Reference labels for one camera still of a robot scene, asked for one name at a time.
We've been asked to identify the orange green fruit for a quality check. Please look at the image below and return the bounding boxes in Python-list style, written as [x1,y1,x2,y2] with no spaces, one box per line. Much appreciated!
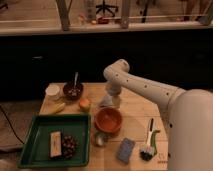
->
[79,98,91,112]

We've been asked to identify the yellow banana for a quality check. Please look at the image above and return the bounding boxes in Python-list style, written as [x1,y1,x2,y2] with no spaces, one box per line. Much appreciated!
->
[49,103,66,114]

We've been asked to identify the dark brown bowl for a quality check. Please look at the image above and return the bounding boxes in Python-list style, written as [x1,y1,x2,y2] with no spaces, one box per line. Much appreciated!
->
[63,82,83,100]

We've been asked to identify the orange bowl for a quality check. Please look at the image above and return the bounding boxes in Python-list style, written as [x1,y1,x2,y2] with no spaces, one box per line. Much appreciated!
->
[94,107,123,134]

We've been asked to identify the white cup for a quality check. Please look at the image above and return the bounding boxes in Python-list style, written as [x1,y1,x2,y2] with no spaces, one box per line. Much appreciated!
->
[45,84,60,100]

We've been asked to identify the wooden block in tray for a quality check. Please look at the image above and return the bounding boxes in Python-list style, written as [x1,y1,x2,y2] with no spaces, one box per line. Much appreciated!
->
[50,131,62,158]

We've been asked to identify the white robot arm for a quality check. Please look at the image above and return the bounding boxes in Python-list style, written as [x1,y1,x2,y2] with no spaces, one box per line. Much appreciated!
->
[103,59,213,171]

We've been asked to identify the dark grape bunch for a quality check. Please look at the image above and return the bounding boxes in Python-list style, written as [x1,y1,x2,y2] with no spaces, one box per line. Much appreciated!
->
[62,135,78,158]

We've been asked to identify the small metal cup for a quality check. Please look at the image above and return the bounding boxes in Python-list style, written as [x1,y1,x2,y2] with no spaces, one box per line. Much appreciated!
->
[95,132,108,147]

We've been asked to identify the black cable left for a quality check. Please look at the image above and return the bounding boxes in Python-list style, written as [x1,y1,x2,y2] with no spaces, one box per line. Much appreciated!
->
[0,105,25,146]

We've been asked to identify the light blue towel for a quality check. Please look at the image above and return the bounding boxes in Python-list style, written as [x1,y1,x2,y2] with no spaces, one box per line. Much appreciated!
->
[99,95,113,107]

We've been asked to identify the green plastic tray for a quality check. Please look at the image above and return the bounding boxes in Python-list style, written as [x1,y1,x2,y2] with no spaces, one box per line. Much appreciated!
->
[18,114,91,169]

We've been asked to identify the metal spoon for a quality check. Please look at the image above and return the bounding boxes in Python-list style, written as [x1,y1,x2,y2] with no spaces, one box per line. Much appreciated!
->
[72,72,78,96]

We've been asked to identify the green white dish brush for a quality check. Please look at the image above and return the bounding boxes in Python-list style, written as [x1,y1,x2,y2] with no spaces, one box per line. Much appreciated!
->
[140,118,159,161]

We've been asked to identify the blue sponge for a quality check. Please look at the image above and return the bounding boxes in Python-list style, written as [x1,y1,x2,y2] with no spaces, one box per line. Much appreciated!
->
[116,138,135,164]

